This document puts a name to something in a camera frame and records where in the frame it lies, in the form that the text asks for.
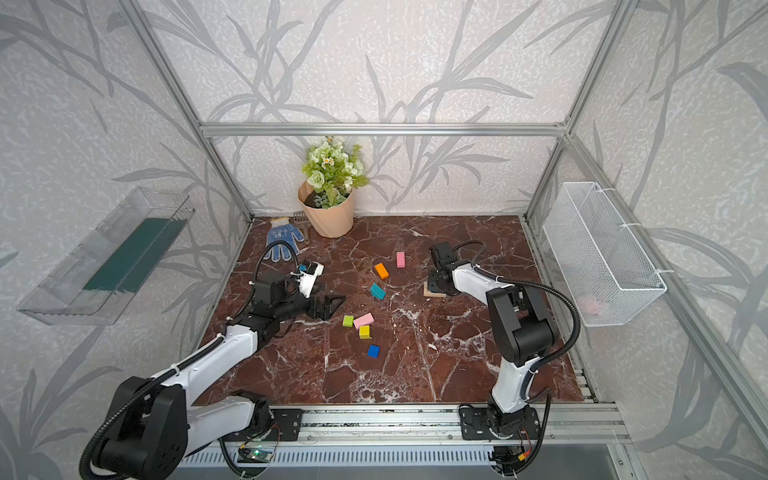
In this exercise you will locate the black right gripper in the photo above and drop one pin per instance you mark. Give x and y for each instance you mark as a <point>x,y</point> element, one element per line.
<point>437,282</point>

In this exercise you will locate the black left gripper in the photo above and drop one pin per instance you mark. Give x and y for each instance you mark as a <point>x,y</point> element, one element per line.
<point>310,305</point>

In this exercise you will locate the natural wood block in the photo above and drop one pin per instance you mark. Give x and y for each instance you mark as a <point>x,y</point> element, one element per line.
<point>429,294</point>

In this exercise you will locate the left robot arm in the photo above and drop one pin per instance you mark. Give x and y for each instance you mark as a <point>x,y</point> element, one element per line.
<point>155,422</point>

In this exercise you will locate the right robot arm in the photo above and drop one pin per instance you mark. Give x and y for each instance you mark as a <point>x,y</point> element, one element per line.
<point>523,334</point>

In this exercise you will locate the long pink wood block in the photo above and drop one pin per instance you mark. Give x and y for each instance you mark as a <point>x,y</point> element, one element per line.
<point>364,320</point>

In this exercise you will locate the teal triangular wood block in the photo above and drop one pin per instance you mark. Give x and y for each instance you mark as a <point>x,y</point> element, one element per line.
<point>377,291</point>

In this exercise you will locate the orange wood block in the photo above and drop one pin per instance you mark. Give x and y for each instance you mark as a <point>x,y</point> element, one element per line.
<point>381,271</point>

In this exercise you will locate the blue wood block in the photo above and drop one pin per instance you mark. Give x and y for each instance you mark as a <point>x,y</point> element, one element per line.
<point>374,351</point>

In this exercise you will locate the beige flower pot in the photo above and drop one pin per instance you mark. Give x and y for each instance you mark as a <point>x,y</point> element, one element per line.
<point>332,222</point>

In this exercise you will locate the blue work glove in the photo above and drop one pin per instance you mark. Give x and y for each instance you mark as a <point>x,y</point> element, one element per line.
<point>284,239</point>

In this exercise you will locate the green white artificial flowers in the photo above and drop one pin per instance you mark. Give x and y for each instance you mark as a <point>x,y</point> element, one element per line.
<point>333,172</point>

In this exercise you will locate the pink object in basket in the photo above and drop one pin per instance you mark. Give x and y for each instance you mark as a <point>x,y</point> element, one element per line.
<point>591,305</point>

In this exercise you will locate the left circuit board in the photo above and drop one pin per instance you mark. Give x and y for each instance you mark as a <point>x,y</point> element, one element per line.
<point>255,455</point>

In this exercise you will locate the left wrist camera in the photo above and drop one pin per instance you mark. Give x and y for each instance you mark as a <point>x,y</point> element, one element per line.
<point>307,277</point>

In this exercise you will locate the white wire mesh basket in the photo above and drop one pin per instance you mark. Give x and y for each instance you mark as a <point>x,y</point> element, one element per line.
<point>598,253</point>

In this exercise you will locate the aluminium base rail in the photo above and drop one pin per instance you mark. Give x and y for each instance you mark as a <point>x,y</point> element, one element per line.
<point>328,425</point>

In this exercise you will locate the clear plastic wall shelf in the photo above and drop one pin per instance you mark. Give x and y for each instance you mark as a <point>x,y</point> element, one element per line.
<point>96,282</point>

